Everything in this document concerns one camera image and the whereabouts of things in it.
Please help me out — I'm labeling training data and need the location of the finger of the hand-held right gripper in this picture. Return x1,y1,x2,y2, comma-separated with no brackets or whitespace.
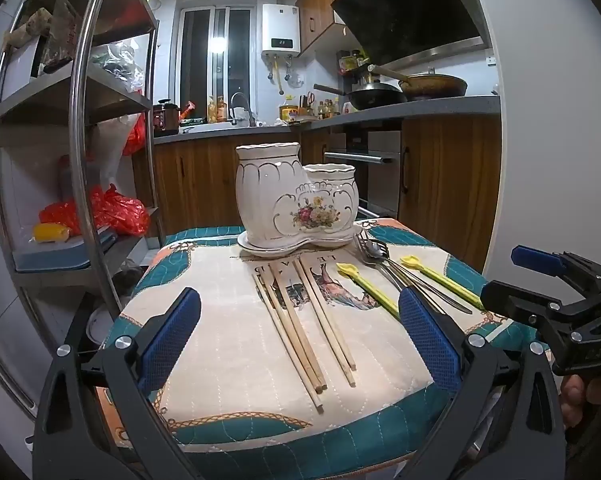
481,280,584,333
511,245,601,311

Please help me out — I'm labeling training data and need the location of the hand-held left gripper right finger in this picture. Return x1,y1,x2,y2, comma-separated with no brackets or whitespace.
398,287,567,480

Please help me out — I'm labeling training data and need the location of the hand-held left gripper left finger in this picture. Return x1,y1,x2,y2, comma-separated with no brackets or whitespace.
33,287,204,480

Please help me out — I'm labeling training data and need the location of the yellow plastic spoon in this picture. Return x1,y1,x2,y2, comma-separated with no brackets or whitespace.
401,256,485,310
337,262,402,318

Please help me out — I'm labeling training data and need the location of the wooden chopstick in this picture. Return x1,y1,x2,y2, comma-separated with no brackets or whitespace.
252,274,325,415
258,264,324,395
270,261,328,391
299,258,357,371
293,259,356,388

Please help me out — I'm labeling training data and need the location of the metal spoon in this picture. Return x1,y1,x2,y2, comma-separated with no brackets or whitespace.
368,240,475,315

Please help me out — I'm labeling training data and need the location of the metal fork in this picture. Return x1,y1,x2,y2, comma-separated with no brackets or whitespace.
355,230,416,306

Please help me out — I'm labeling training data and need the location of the white floral ceramic utensil holder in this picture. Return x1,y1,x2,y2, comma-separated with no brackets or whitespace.
235,143,360,247

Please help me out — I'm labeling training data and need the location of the person's right hand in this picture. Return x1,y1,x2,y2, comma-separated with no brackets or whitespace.
559,374,589,429

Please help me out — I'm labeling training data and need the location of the printed quilted cloth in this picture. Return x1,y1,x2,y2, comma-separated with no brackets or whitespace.
100,219,546,466

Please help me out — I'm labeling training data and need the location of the white bowl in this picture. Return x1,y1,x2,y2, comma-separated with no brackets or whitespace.
86,307,114,347

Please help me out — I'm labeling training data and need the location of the wooden base cabinet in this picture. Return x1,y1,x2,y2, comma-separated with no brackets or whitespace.
133,137,304,247
398,115,502,273

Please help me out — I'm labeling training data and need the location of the white ceramic drip tray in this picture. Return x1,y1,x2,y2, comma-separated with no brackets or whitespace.
237,225,363,260

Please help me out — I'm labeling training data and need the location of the large red plastic bag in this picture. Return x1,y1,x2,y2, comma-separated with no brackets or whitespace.
39,184,151,237

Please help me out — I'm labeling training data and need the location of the blue board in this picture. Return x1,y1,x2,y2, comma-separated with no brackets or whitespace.
15,230,118,272

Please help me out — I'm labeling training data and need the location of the yellow packet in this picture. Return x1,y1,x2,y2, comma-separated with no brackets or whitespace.
33,222,72,244

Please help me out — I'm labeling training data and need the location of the built-in oven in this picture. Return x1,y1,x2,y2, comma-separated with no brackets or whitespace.
323,130,402,219

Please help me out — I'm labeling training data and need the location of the brown wok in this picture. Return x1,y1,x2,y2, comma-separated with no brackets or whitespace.
368,64,469,100

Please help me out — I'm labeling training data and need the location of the small red plastic bag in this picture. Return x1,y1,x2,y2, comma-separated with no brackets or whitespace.
122,112,147,157

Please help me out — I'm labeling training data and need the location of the dark red rice cooker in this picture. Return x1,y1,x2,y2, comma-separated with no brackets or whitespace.
153,100,182,138

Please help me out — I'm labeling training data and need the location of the black frying pan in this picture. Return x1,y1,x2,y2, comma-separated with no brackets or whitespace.
314,82,407,111

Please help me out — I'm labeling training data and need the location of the metal faucet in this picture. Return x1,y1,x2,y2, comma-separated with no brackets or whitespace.
229,92,256,127

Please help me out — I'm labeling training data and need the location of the metal shelf rack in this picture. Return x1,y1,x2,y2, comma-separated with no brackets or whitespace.
0,0,164,421

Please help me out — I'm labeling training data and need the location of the clear plastic bag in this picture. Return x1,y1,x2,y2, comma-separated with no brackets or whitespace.
88,42,146,93

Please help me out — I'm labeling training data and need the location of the black range hood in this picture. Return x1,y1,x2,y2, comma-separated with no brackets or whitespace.
331,0,486,68

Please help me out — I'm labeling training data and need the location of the window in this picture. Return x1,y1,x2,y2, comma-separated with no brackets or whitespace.
179,4,257,123

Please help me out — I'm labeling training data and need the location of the white box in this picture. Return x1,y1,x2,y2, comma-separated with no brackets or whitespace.
0,35,48,102

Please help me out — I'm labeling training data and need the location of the brown snack packet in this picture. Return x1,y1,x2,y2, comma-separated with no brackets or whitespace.
43,0,82,73

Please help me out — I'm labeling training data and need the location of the white water heater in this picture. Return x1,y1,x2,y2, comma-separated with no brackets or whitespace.
260,3,302,58

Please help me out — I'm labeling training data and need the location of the wooden wall cabinet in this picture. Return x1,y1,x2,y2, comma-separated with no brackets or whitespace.
295,0,379,55

